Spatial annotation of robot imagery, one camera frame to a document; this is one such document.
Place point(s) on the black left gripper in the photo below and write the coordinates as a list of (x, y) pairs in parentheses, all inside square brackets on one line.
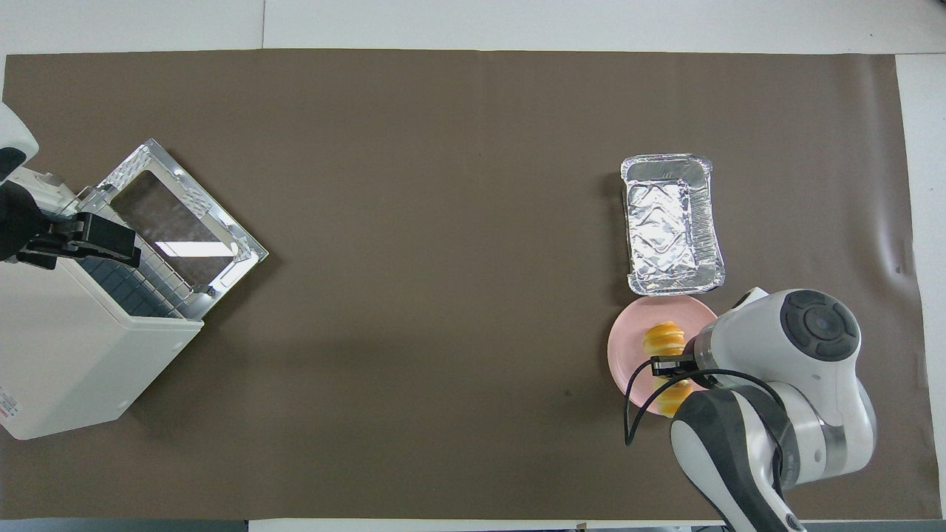
[(26, 229)]

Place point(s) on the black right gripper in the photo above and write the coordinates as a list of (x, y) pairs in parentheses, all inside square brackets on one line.
[(672, 366)]

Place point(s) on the golden bread loaf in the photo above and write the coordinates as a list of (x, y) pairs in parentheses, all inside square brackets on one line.
[(663, 338)]

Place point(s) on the aluminium foil tray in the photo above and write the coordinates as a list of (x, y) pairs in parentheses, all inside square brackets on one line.
[(665, 229)]

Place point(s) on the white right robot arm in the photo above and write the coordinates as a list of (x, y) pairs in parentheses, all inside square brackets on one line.
[(798, 384)]

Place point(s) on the glass oven door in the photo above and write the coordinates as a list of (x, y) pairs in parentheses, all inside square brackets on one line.
[(177, 214)]

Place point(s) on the cream toaster oven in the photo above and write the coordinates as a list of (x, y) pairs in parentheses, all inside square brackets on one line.
[(66, 347)]

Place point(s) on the pink round plate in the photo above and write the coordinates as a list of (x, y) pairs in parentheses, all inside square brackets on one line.
[(627, 343)]

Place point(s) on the brown table mat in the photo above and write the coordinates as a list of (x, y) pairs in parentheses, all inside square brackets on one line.
[(443, 295)]

